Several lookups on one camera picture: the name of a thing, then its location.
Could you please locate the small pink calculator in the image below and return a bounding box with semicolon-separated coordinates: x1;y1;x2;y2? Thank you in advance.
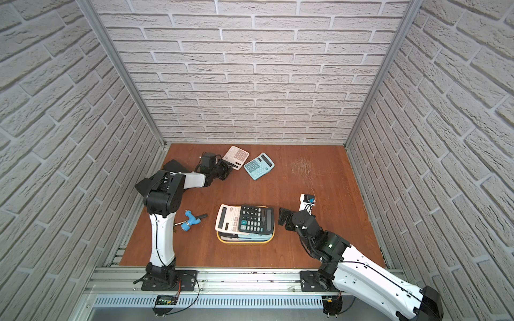
222;146;250;171

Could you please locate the teal calculator keys up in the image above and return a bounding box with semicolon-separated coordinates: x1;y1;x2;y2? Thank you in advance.
244;152;275;181

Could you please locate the pink calculator face down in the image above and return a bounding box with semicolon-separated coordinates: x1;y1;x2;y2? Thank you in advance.
215;204;241;234

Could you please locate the black calculator face down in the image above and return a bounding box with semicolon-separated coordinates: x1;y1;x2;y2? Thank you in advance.
238;205;274;235

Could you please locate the light blue calculator face down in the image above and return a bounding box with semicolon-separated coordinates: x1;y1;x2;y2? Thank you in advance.
230;234;274;242

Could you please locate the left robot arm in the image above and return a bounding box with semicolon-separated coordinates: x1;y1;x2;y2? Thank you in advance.
135;152;235;287

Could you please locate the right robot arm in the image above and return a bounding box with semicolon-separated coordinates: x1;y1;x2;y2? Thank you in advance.
278;208;444;320

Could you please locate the yellow storage tray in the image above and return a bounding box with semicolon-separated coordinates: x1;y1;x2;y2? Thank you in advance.
215;204;275;245

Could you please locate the black tool case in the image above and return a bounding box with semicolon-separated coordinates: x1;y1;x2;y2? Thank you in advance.
135;159;190;197

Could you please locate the left controller board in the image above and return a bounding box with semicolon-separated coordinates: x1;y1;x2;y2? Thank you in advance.
155;295;179;306

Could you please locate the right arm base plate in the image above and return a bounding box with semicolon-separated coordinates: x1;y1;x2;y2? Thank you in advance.
299;270;338;293

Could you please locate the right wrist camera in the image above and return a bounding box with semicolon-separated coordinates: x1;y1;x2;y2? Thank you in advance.
299;194;315;214

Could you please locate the blue handled hammer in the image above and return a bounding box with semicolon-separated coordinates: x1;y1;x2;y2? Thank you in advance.
174;210;208;231

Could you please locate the aluminium rail frame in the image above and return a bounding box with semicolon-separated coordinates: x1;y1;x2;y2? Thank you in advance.
70;266;426;321

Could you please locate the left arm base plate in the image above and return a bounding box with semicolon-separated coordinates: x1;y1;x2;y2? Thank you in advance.
141;270;198;292

